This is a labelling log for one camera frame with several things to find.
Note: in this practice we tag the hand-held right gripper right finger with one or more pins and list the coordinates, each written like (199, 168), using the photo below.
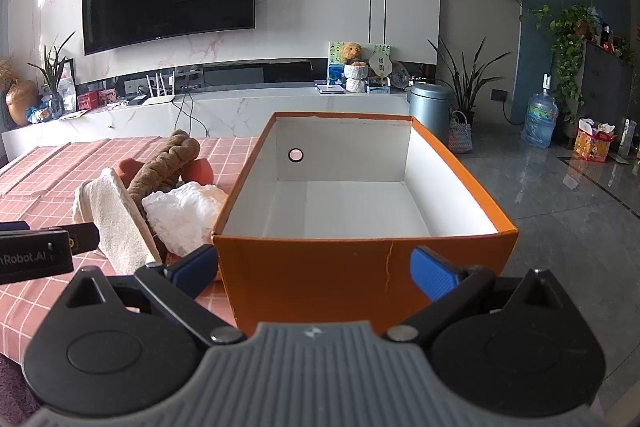
(432, 273)

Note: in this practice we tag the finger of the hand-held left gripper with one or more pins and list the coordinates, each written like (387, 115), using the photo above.
(12, 226)
(85, 238)

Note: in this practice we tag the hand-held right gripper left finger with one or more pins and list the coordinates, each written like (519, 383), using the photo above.
(192, 269)

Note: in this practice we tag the cream fluffy towel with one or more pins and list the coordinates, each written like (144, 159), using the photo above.
(120, 227)

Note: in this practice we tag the white cloth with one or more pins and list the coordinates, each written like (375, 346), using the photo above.
(185, 212)

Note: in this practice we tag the orange cardboard box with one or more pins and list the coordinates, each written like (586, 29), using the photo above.
(310, 277)

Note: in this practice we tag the pink checked tablecloth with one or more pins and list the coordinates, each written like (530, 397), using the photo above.
(45, 167)

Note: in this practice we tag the orange knitted fruit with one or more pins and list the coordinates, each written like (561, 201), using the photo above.
(130, 166)

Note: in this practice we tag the pink peach-shaped sponge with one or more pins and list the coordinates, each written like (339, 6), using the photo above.
(201, 170)

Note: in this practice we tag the blue snack bag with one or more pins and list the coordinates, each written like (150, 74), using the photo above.
(39, 113)

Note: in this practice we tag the gold acorn vase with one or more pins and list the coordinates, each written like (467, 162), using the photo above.
(22, 102)

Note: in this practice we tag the purple rug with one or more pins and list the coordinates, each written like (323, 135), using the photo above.
(12, 387)

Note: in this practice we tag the woven basket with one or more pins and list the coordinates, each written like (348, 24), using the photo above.
(460, 137)

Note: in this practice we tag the red boxes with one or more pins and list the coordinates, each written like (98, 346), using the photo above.
(97, 98)

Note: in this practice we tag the dried plant bunch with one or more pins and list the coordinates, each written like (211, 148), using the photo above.
(7, 72)

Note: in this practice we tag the plant in glass vase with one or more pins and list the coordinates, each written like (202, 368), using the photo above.
(52, 77)

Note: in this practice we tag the white router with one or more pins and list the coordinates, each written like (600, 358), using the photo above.
(160, 97)

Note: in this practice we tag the grey-blue trash can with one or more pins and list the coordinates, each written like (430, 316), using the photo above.
(430, 112)

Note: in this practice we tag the white marble TV cabinet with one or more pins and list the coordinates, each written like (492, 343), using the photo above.
(250, 107)

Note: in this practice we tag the blue water bottle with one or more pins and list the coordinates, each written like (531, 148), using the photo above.
(540, 117)

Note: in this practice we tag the long-leaf potted plant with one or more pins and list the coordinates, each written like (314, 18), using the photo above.
(467, 82)

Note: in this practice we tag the decorative plate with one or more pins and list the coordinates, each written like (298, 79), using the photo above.
(401, 74)

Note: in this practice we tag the red and yellow gift bag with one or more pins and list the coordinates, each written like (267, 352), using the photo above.
(595, 142)

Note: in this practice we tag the teddy bear figurine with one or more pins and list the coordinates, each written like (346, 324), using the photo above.
(356, 77)

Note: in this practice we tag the grey laptop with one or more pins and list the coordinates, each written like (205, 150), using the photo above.
(331, 88)

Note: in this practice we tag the round paper fan sign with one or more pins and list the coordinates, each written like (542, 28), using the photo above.
(381, 64)

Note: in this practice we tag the small landscape painting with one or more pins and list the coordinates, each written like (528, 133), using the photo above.
(335, 62)

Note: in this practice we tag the brown teddy bear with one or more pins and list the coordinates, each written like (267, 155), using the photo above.
(352, 52)

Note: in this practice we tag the dark grey cabinet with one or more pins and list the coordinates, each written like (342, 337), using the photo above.
(610, 77)

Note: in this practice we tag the bushy green pothos plant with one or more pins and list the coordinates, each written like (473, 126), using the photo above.
(570, 42)

